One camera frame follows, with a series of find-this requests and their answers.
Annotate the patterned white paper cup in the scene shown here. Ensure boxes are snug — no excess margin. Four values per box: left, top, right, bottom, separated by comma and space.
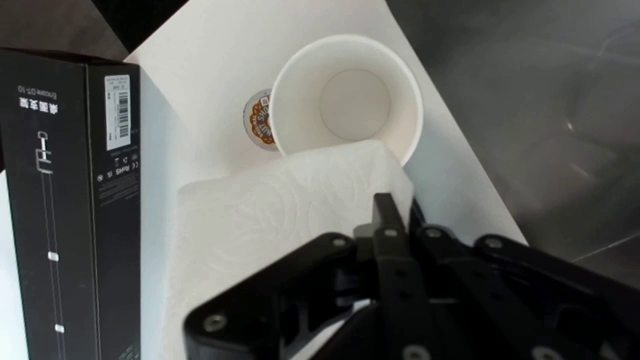
268, 34, 426, 168

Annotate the stainless steel sink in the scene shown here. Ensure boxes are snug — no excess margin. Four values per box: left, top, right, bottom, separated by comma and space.
383, 0, 640, 289

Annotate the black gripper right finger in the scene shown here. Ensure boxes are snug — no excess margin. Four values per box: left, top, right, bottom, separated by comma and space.
405, 198, 640, 360

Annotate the round doughnut print disc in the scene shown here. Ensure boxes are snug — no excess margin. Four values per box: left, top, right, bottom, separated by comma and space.
239, 88, 278, 150

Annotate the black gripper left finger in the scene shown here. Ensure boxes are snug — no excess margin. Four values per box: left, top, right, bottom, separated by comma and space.
181, 191, 428, 360

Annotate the white paper towel roll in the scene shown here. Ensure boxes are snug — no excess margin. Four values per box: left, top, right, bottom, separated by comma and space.
166, 137, 415, 360

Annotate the long black cardboard box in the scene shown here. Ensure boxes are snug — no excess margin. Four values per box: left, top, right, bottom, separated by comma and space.
0, 46, 143, 360

